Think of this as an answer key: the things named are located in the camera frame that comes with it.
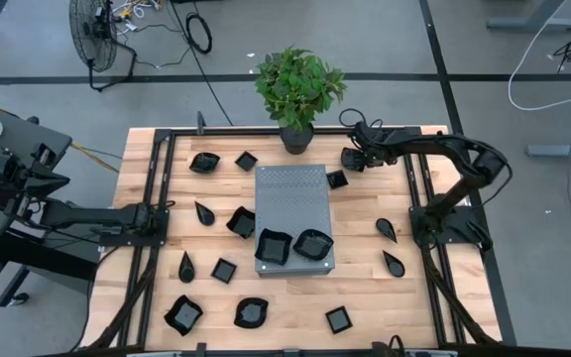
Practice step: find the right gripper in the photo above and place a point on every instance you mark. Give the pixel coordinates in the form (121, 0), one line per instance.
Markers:
(379, 146)

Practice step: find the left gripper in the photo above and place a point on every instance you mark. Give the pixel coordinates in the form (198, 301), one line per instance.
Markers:
(13, 178)

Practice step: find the black leaf-shaped mini plate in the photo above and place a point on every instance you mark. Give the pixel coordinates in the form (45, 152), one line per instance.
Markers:
(349, 159)
(251, 313)
(313, 245)
(204, 162)

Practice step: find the black small square mini plate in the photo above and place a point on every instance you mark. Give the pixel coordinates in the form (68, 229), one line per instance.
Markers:
(246, 161)
(338, 320)
(337, 179)
(224, 271)

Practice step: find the black teardrop mini plate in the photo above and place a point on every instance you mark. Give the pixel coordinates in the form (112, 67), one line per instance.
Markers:
(385, 228)
(186, 270)
(206, 215)
(394, 267)

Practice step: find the black wavy square mini plate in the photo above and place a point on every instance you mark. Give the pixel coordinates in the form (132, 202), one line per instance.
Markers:
(184, 315)
(273, 247)
(241, 223)

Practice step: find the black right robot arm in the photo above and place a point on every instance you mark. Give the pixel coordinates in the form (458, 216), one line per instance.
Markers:
(444, 144)

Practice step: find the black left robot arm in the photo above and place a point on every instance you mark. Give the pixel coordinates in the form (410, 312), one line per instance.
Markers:
(92, 215)

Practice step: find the black desk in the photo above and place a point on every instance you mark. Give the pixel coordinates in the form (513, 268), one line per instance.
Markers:
(23, 136)

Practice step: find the grey perforated metal shelf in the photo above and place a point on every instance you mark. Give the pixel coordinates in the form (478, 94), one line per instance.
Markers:
(290, 198)

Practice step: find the green plant in black pot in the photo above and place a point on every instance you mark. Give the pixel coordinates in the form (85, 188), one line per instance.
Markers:
(295, 84)

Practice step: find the black floor fan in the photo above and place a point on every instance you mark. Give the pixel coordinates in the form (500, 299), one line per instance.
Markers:
(92, 39)

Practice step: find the white power strip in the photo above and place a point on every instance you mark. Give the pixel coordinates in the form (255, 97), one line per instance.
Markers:
(127, 11)

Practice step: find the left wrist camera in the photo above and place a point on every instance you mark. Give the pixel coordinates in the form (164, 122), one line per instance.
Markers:
(45, 154)

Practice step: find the silver metal bracket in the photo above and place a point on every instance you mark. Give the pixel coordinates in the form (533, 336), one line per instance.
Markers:
(429, 354)
(154, 354)

